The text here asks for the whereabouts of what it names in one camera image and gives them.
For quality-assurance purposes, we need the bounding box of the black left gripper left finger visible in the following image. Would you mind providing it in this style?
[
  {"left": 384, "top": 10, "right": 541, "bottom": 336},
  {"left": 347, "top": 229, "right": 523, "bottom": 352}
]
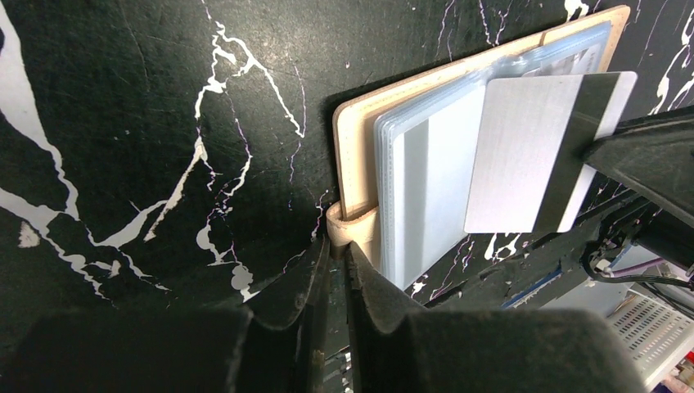
[{"left": 1, "top": 238, "right": 330, "bottom": 392}]

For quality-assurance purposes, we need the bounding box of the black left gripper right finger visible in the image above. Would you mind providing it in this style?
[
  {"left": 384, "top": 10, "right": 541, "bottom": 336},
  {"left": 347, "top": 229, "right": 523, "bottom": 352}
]
[{"left": 344, "top": 243, "right": 645, "bottom": 392}]

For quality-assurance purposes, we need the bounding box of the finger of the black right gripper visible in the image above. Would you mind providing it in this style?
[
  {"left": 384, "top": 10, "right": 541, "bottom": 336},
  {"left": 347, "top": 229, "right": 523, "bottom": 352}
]
[{"left": 582, "top": 106, "right": 693, "bottom": 226}]

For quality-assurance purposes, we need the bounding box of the beige leather card holder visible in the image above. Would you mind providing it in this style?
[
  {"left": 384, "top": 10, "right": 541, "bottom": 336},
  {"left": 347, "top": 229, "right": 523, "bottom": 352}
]
[{"left": 326, "top": 5, "right": 631, "bottom": 289}]

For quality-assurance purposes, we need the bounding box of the silver card with black stripe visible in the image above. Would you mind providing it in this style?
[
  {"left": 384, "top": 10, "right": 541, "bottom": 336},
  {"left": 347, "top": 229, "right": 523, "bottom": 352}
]
[{"left": 389, "top": 82, "right": 486, "bottom": 289}]

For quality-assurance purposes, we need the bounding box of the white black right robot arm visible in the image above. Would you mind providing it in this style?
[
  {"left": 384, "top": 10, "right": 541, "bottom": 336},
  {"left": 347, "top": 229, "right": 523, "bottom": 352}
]
[{"left": 579, "top": 106, "right": 693, "bottom": 290}]

